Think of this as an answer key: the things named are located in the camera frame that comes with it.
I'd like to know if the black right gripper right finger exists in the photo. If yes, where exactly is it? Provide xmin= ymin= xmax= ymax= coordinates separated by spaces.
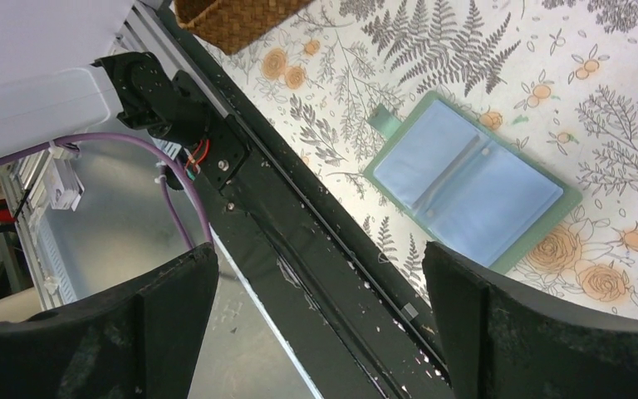
xmin=423 ymin=242 xmax=638 ymax=398

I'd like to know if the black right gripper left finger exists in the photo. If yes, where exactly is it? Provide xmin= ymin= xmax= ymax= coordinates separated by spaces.
xmin=0 ymin=244 xmax=219 ymax=398

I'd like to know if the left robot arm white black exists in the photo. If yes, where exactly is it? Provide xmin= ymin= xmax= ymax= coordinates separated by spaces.
xmin=0 ymin=52 xmax=218 ymax=165

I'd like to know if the floral patterned table mat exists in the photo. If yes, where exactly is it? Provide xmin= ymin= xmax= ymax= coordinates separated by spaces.
xmin=201 ymin=1 xmax=638 ymax=319

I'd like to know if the brown wicker basket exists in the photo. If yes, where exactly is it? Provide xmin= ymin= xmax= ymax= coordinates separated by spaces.
xmin=173 ymin=0 xmax=312 ymax=55

